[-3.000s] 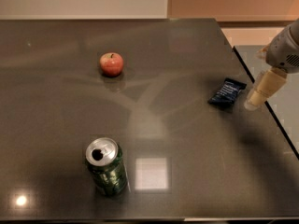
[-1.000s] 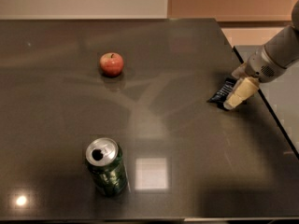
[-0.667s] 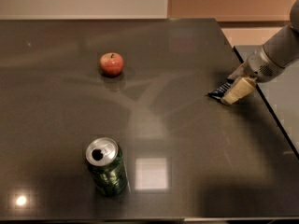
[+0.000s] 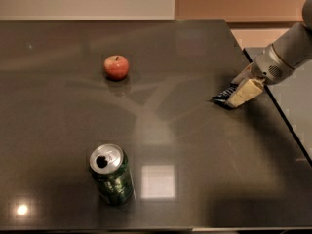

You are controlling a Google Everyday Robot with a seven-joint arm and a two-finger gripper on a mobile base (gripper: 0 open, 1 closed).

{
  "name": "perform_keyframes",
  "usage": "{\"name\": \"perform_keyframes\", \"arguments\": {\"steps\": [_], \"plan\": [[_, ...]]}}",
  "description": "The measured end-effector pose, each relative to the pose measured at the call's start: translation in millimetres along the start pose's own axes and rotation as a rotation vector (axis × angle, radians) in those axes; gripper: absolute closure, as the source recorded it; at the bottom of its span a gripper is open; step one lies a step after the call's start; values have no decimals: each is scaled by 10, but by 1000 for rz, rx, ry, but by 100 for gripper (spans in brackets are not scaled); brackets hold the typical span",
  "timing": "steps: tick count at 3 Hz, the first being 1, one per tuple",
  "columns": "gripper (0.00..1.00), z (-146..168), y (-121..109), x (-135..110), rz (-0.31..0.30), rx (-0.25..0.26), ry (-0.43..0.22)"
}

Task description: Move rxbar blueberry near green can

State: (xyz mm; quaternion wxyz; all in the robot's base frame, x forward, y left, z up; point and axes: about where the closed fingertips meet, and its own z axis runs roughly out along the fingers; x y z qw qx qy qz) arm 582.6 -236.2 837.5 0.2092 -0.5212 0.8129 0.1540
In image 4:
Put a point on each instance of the green soda can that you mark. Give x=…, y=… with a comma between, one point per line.
x=109, y=167

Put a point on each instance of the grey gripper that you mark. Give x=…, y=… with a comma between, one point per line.
x=267, y=67

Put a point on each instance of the red apple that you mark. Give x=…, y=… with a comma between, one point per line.
x=116, y=67

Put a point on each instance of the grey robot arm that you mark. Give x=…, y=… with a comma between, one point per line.
x=295, y=46

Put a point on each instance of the dark blue rxbar wrapper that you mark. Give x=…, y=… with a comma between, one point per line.
x=224, y=96

